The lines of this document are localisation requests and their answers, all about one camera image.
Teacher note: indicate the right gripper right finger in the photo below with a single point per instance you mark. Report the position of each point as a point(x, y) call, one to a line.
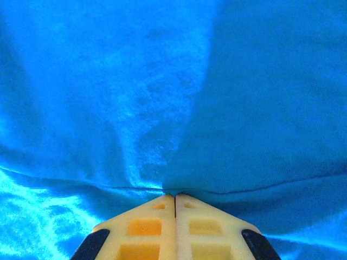
point(208, 233)

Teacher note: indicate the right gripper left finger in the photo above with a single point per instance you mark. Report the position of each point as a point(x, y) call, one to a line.
point(143, 233)

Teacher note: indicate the blue t-shirt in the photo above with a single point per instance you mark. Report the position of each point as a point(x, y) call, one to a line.
point(173, 94)

